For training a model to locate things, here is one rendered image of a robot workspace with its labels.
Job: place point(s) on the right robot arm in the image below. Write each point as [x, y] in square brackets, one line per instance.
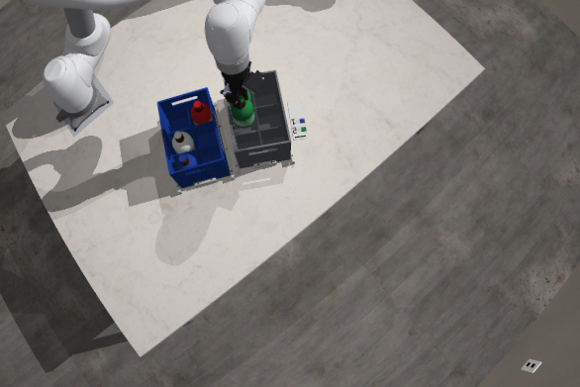
[68, 78]

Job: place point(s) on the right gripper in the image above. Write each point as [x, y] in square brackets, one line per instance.
[235, 87]

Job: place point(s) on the white paper pick list strip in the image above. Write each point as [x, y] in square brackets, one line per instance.
[297, 120]

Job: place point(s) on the white bottle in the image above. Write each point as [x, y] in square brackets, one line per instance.
[182, 144]

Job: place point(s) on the blue crate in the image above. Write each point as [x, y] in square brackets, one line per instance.
[177, 120]

